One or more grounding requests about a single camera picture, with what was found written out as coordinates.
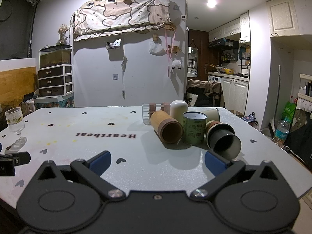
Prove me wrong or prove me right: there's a hanging mirror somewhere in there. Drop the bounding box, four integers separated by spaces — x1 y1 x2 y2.
188 46 199 69

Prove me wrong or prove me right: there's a bamboo cup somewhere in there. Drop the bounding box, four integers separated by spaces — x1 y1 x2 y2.
150 110 184 145

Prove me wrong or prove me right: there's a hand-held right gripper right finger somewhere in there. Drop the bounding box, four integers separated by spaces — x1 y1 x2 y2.
191 150 281 198

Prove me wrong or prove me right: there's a clear water bottle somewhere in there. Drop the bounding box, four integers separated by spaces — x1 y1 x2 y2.
272 119 291 144

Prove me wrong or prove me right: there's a clear wall holder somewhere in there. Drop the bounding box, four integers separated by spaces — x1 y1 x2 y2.
106 39 122 51

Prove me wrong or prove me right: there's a glass fish tank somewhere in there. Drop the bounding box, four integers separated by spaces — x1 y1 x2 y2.
39 44 73 68

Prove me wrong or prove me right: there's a dried flower bouquet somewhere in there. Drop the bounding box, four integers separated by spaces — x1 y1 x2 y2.
58 24 69 46

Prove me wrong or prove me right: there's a chair with brown jacket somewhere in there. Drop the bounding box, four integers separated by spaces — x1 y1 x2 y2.
187 79 224 108

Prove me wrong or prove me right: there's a black range hood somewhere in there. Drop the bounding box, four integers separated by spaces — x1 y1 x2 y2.
208 38 239 50

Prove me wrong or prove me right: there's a clear glass jar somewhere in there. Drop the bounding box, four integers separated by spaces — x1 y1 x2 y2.
142 102 171 126

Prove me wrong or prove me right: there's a mop handle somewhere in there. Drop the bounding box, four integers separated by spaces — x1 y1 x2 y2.
272 65 281 128

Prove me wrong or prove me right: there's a dark cup with brown sleeve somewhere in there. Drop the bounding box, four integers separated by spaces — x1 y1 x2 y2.
205 120 242 159

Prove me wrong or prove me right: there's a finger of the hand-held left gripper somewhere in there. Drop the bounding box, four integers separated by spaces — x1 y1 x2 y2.
0 152 31 167

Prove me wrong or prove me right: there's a green tin can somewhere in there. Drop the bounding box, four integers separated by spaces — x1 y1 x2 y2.
183 112 208 145

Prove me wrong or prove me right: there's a green bag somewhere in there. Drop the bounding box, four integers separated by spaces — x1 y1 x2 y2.
282 101 297 121

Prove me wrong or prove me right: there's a wooden board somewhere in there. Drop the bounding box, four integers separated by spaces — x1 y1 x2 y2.
0 66 37 103

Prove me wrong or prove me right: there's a white cup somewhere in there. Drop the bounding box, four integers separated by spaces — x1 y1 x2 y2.
170 100 189 125

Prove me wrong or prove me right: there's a cream upper cabinet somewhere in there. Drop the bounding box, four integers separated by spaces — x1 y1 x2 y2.
266 0 300 38

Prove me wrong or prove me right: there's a stemmed floral glass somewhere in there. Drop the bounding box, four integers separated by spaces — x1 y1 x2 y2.
5 107 28 148

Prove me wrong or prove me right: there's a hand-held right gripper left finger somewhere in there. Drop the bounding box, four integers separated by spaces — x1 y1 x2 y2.
36 150 127 198

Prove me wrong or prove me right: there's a beige paper cup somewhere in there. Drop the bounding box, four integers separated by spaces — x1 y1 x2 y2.
203 108 220 122

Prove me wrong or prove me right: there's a black bag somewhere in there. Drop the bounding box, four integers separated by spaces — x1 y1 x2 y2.
285 109 312 171

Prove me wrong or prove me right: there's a white hanging cable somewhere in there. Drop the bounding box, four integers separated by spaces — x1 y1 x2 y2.
121 56 128 99

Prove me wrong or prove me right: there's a printed cloth cover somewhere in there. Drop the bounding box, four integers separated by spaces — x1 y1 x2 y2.
72 0 171 41

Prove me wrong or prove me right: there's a pink ribbon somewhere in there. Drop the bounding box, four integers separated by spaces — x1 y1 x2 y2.
165 29 179 77

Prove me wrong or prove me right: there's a white drawer unit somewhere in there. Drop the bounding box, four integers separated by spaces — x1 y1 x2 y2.
37 65 74 97

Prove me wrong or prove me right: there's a white plastic bag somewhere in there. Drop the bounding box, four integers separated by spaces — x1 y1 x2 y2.
149 40 165 55

